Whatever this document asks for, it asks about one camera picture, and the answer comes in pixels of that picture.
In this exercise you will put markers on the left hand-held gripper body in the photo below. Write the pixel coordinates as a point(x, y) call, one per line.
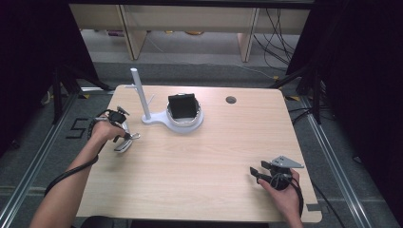
point(116, 117)

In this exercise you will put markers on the white stand with pole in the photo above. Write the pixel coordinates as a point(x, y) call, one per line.
point(143, 98)

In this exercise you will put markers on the person's right hand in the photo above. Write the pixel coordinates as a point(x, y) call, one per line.
point(283, 199)

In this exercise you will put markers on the black curtain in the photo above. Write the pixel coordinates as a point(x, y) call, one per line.
point(31, 47)
point(364, 63)

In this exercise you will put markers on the black metal stand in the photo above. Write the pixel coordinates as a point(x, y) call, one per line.
point(58, 95)
point(315, 95)

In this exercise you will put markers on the aluminium floor rail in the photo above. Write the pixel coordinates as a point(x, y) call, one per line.
point(38, 164)
point(335, 171)

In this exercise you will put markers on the white bowl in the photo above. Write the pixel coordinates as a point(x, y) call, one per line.
point(185, 122)

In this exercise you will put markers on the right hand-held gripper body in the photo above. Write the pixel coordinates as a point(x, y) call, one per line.
point(282, 172)

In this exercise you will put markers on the person's left hand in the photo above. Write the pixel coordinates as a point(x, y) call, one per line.
point(103, 130)

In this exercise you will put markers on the beige wooden desk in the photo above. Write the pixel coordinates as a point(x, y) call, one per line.
point(190, 19)

